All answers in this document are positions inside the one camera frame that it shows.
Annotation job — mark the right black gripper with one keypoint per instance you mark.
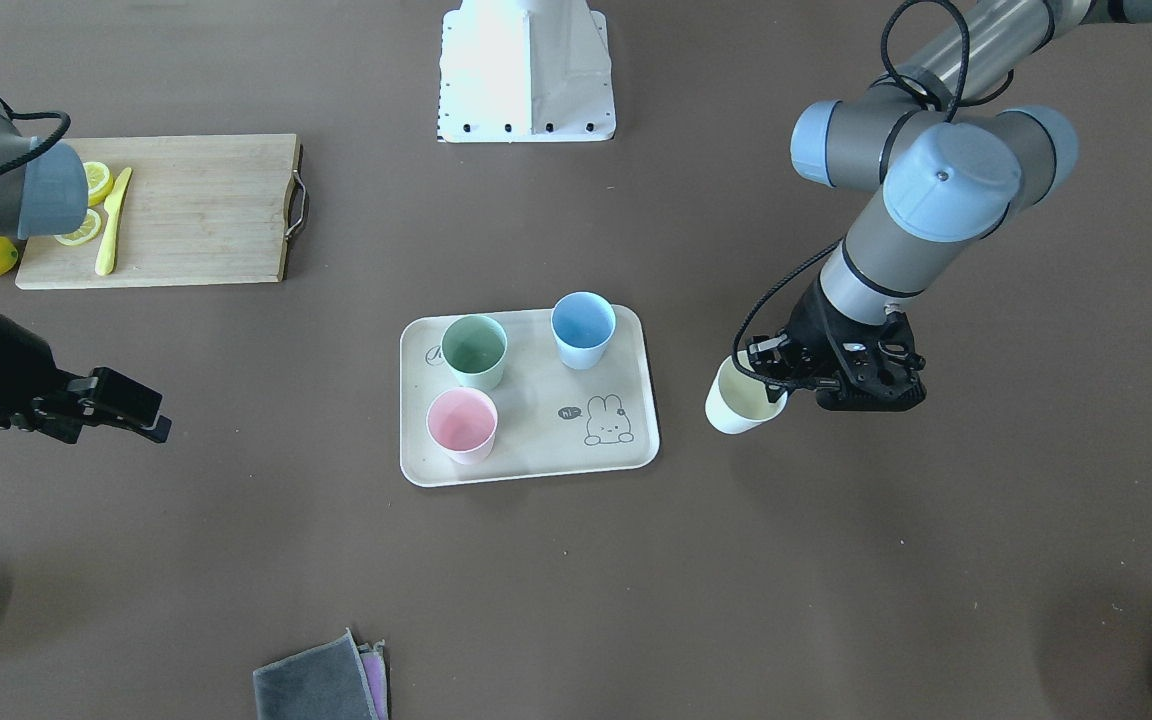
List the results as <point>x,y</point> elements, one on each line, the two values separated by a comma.
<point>6,368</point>

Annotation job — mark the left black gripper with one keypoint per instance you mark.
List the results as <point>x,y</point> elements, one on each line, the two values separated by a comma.
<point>808,322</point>

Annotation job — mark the cream plastic cup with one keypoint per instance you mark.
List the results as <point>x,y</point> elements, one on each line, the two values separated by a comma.
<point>737,403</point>

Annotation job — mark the blue plastic cup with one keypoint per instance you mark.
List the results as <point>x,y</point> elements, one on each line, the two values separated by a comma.
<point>582,324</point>

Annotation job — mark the green plastic cup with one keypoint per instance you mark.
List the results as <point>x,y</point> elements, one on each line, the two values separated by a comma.
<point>474,347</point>

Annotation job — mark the pink plastic cup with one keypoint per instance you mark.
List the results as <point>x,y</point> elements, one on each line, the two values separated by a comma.
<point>463,424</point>

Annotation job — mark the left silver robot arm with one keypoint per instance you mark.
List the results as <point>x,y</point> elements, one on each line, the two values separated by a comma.
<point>939,181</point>

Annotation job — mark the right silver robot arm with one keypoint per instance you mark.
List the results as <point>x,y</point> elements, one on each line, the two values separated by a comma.
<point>43,191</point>

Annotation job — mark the cream rabbit tray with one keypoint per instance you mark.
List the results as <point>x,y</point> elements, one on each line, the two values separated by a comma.
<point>553,420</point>

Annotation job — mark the yellow plastic knife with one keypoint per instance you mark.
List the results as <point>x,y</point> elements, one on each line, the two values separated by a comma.
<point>113,204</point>

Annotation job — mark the lemon slice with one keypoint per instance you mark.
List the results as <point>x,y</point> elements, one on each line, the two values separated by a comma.
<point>89,229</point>
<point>100,182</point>

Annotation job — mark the wooden cutting board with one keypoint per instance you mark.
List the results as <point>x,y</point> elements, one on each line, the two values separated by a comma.
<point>213,209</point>

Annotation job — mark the grey folded cloth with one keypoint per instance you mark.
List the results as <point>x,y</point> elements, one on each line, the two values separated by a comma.
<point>342,679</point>

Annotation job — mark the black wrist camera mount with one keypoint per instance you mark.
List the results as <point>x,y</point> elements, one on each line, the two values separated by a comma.
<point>877,368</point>

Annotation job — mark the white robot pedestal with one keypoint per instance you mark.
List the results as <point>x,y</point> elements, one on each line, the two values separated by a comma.
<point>525,72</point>

